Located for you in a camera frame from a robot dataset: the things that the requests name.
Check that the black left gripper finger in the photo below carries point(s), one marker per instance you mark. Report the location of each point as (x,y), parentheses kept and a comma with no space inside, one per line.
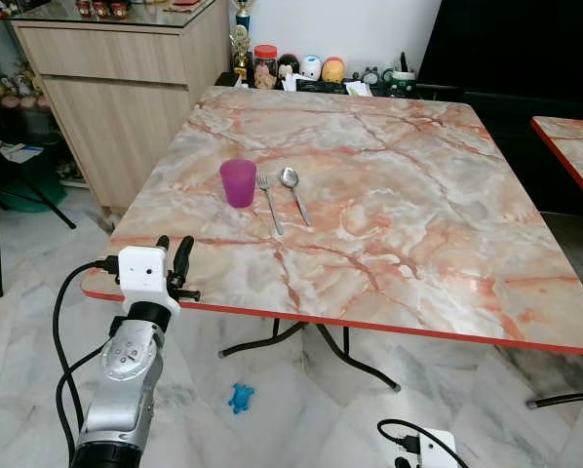
(163,243)
(183,258)

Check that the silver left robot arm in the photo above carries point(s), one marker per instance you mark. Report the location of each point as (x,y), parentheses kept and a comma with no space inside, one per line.
(126,380)

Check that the purple plastic cup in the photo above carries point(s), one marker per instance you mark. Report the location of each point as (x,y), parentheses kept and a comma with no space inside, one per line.
(239,185)

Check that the silver metal fork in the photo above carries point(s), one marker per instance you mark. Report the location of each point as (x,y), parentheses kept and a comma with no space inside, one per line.
(269,205)

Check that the small blue floor toy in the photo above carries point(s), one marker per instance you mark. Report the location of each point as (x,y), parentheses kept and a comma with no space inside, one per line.
(241,398)

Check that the silver metal spoon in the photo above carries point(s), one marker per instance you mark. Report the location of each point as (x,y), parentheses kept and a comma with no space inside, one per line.
(290,177)

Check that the light wooden cabinet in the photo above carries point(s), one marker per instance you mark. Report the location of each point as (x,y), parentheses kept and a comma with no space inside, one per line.
(126,107)

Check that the marble-print side table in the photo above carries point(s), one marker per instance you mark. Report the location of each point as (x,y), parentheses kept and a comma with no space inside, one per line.
(574,146)

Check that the red-lidded clear jar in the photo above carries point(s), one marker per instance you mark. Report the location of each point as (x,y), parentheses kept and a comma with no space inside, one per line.
(265,68)

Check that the gold trophy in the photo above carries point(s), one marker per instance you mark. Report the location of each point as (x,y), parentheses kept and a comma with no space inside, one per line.
(241,44)

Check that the black round figurine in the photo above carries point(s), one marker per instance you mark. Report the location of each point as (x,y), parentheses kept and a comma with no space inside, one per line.
(288,68)

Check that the large marble-print folding table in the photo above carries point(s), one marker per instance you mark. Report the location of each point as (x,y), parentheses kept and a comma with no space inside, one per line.
(399,214)

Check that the white round figurine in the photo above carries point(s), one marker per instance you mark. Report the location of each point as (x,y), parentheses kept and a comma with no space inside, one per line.
(311,68)

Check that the orange round figurine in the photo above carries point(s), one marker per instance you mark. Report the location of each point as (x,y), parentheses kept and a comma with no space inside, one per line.
(333,70)

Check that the white folded paper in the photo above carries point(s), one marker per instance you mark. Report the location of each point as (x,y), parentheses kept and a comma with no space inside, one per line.
(359,89)

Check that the green mug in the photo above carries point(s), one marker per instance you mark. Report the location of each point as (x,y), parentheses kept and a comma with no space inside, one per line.
(401,82)

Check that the black television screen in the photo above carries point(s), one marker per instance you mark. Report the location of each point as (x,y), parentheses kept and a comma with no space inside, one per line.
(516,44)

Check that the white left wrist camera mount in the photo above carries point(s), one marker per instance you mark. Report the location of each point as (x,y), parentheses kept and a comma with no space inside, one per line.
(142,273)

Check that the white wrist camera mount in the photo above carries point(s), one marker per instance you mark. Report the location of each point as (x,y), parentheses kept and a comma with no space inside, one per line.
(436,450)
(142,273)

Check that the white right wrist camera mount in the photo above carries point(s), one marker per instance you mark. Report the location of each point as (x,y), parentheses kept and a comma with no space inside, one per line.
(436,450)

